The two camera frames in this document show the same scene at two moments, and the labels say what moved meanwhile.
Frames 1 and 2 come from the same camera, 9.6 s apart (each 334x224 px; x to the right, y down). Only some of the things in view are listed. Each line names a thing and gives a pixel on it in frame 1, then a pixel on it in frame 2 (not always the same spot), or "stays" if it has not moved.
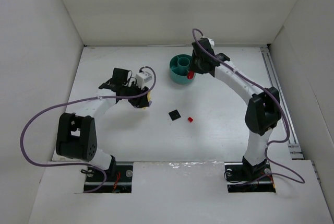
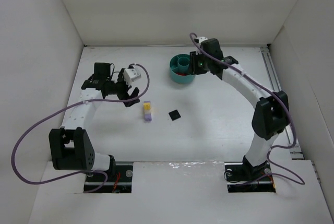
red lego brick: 190,74 to 181,74
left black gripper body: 141,100 stays
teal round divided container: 179,65 stays
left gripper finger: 142,102 to 134,93
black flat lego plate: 174,115 stays
